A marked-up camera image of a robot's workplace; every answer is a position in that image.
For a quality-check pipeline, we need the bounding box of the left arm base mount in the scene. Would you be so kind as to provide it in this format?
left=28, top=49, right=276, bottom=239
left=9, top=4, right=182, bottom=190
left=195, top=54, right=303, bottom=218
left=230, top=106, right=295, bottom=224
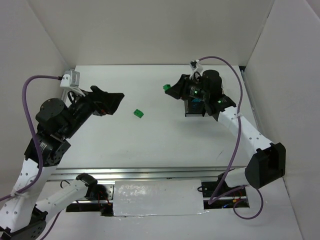
left=65, top=183, right=115, bottom=217

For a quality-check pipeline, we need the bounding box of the white taped cover panel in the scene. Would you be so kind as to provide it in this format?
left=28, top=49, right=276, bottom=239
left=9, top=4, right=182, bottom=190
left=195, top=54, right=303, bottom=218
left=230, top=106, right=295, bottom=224
left=113, top=179, right=205, bottom=217

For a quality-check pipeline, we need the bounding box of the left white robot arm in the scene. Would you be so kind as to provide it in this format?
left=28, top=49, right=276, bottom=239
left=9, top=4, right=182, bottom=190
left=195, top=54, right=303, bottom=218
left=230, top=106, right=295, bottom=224
left=0, top=85, right=125, bottom=240

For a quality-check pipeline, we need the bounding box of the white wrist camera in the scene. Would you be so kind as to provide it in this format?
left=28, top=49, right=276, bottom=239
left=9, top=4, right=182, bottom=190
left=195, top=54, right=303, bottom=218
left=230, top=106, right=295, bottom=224
left=60, top=70, right=85, bottom=96
left=189, top=59, right=203, bottom=79

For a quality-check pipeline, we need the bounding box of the teal flower printed lego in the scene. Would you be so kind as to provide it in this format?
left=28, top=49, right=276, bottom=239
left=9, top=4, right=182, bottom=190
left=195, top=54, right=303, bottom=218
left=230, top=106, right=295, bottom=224
left=191, top=98, right=202, bottom=103

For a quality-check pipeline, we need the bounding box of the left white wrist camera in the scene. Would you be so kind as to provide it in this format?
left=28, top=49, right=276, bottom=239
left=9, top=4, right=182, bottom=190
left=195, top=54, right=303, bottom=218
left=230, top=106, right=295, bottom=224
left=60, top=70, right=85, bottom=96

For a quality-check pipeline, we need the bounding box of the green square lego brick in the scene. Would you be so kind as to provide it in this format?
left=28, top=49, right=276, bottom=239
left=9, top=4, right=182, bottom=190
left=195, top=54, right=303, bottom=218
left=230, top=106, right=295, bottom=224
left=133, top=109, right=144, bottom=118

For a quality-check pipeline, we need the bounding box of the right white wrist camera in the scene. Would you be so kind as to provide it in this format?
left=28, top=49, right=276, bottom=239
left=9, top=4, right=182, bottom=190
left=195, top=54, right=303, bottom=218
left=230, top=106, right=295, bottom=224
left=189, top=59, right=203, bottom=79

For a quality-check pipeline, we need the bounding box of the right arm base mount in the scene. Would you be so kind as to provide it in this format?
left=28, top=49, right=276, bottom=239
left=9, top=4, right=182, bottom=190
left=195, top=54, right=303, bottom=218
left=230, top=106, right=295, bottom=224
left=199, top=181, right=248, bottom=208

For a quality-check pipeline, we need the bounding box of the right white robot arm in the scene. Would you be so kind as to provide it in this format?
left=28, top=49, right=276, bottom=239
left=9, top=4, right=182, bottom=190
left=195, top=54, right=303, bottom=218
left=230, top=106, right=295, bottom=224
left=163, top=70, right=286, bottom=189

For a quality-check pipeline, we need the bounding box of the small green lego brick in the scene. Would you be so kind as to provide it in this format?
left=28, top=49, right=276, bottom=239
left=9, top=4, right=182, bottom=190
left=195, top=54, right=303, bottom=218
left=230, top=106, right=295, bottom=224
left=163, top=84, right=171, bottom=92

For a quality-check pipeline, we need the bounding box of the black slotted container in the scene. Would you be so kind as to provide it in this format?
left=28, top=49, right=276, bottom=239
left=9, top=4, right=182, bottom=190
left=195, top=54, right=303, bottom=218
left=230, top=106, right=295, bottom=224
left=184, top=97, right=206, bottom=117

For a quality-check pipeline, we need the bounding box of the aluminium frame rail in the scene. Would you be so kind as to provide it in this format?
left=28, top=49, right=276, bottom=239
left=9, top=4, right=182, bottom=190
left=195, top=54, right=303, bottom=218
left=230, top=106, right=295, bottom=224
left=49, top=166, right=227, bottom=182

